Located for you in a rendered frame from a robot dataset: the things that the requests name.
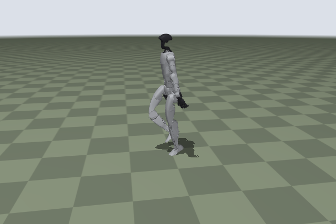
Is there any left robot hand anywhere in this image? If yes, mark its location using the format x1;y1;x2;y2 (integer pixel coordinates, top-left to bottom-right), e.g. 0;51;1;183
176;93;189;108

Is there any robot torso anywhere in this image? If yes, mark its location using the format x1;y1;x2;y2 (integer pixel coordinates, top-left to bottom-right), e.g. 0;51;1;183
160;50;175;96

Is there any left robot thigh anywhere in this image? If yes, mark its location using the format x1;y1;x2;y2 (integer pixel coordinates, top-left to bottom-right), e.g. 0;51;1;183
165;91;178;127

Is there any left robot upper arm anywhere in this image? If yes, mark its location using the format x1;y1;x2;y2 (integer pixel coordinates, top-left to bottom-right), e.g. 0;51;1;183
166;54;177;80

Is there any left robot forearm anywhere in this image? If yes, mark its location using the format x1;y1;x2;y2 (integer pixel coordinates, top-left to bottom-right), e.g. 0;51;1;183
171;74;180;98

